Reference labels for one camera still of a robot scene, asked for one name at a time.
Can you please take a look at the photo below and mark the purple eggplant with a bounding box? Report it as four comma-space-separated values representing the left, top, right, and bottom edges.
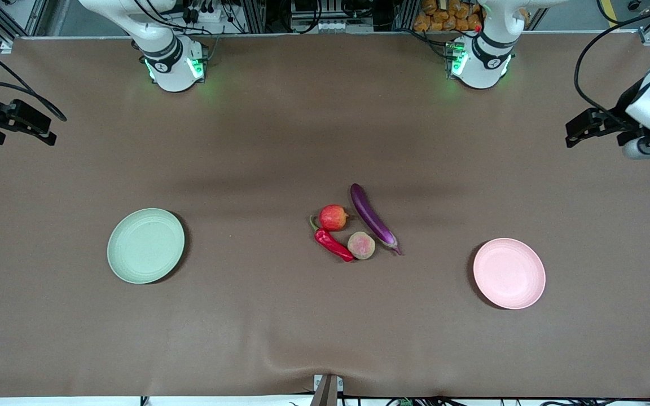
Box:
350, 183, 402, 256

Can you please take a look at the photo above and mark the pink yellow peach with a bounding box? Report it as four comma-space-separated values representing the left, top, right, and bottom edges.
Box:
347, 232, 376, 261

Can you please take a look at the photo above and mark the red pomegranate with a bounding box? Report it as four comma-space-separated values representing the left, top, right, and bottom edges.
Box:
319, 205, 350, 232

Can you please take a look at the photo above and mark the red chili pepper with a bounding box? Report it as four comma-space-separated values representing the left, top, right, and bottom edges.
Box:
309, 215, 355, 263

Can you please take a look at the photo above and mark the light green plate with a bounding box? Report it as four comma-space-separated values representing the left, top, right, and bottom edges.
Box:
107, 208, 186, 284

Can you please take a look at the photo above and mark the pink plate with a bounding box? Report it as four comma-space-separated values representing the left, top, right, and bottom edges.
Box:
473, 238, 546, 310

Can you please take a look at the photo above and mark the orange food pile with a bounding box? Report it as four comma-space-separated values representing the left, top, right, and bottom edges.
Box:
414, 0, 484, 32

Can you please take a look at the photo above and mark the white power strip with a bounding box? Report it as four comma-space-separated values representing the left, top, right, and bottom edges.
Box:
181, 5, 231, 24

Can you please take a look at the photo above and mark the brown table mat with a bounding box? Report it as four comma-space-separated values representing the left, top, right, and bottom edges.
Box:
0, 31, 650, 398

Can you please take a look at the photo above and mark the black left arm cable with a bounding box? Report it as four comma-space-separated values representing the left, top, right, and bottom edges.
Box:
573, 5, 650, 116

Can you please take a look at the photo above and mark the aluminium frame post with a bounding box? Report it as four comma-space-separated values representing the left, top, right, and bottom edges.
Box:
243, 0, 267, 33

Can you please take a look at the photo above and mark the metal table edge bracket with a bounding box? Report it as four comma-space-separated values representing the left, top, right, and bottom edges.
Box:
313, 374, 344, 406

